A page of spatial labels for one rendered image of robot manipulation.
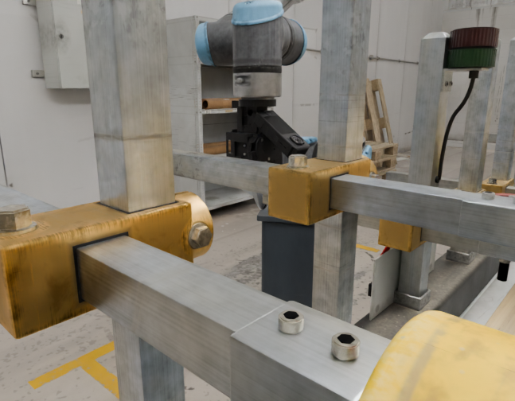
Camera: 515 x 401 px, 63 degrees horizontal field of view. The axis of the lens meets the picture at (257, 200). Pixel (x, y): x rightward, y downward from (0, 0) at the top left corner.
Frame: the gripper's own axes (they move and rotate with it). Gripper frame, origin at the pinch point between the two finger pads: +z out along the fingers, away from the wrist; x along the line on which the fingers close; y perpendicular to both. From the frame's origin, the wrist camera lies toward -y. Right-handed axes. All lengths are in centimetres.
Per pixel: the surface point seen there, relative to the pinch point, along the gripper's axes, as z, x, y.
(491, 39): -28.0, -2.6, -36.2
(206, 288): -14, 50, -40
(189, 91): -20, -147, 205
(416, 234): -1.8, 3.2, -31.3
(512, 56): -29, -52, -28
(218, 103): -12, -172, 200
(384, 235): -1.2, 5.0, -27.3
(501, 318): -7, 32, -48
